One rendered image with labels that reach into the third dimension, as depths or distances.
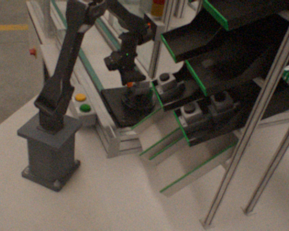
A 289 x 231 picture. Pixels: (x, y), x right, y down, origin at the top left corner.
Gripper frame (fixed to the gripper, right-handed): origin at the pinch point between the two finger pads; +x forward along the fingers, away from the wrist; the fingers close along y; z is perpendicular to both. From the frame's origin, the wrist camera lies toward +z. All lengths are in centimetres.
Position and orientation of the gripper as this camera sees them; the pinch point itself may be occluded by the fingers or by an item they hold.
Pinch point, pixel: (124, 77)
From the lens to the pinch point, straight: 126.5
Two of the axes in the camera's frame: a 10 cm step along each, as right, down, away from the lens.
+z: -9.1, 1.3, -4.0
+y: 3.9, 6.1, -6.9
